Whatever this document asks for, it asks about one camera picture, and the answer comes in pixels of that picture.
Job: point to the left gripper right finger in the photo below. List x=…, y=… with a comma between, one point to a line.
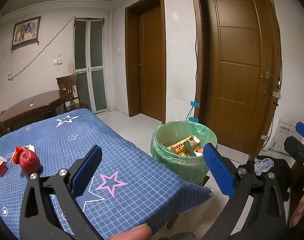
x=266, y=218

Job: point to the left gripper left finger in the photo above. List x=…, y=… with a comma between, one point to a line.
x=38, y=219

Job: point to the green lined trash bin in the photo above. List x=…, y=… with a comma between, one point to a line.
x=191, y=169

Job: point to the person's right hand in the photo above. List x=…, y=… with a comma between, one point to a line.
x=298, y=215

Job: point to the person's left hand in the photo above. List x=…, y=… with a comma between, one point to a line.
x=141, y=232

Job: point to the crumpled tissue on stool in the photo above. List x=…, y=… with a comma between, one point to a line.
x=262, y=165

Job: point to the red apple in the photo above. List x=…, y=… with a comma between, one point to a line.
x=29, y=162

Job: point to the small red cigarette pack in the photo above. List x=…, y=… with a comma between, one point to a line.
x=17, y=152

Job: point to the long red carton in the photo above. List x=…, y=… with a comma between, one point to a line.
x=0, y=164

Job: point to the blue grid tablecloth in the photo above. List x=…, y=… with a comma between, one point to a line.
x=129, y=188

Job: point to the open red-brown snack box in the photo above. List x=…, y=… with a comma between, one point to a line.
x=178, y=147

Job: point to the dark green cloth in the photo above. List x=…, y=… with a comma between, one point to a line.
x=188, y=149

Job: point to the dark wooden dining table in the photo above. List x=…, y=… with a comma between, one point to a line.
x=30, y=110

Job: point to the brown wooden door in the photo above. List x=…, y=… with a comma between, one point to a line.
x=145, y=58
x=238, y=70

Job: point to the right wooden chair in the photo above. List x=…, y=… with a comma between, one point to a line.
x=69, y=84

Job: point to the white glass double door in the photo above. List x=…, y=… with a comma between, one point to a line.
x=89, y=63

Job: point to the framed elephant picture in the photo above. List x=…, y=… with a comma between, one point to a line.
x=25, y=33

